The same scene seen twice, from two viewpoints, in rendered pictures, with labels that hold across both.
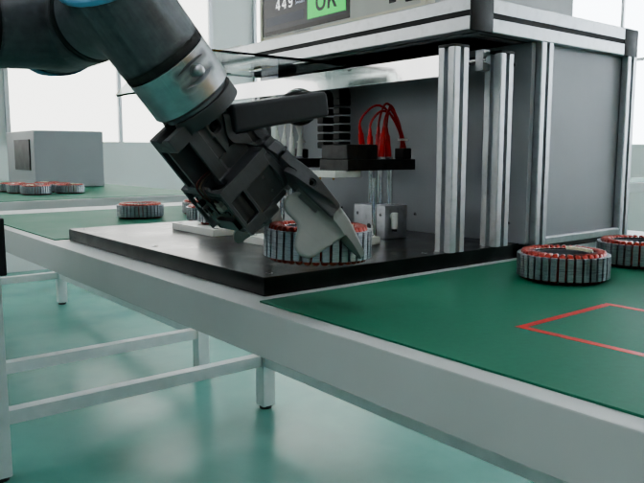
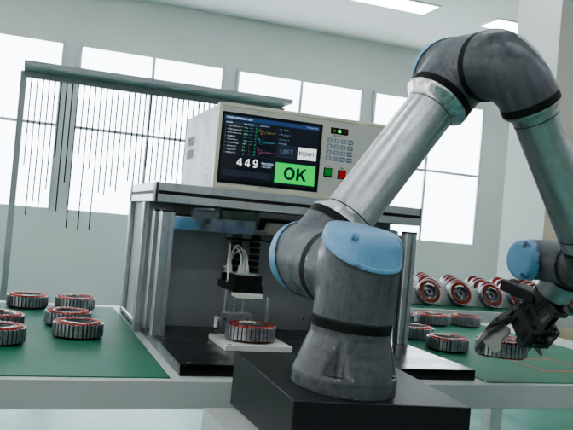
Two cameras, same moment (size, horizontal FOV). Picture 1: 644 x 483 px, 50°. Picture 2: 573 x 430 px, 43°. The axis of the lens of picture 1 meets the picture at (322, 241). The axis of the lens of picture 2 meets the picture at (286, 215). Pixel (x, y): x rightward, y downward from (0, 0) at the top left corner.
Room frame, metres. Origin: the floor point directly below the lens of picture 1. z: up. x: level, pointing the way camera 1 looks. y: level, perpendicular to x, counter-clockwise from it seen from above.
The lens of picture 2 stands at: (0.65, 1.69, 1.04)
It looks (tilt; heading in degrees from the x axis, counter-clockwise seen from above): 1 degrees up; 289
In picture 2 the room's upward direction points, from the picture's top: 5 degrees clockwise
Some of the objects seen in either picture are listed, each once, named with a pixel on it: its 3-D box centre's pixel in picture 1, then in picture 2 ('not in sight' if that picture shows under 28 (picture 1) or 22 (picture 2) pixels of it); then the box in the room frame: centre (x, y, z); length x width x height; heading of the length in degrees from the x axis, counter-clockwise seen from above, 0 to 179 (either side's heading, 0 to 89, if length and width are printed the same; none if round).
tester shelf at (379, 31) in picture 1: (404, 55); (269, 205); (1.34, -0.16, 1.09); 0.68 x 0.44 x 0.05; 39
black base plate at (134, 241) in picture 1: (274, 241); (297, 350); (1.15, 0.08, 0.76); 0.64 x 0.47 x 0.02; 39
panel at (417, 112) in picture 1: (379, 146); (270, 270); (1.30, -0.11, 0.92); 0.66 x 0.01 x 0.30; 39
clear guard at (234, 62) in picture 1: (231, 80); (260, 226); (1.24, 0.16, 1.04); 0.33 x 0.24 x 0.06; 129
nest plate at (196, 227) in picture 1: (228, 226); (249, 342); (1.24, 0.17, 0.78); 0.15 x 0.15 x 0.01; 39
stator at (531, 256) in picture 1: (563, 264); (447, 342); (0.86, -0.30, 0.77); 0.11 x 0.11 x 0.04
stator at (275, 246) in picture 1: (317, 241); (500, 347); (0.71, 0.00, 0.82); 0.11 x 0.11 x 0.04
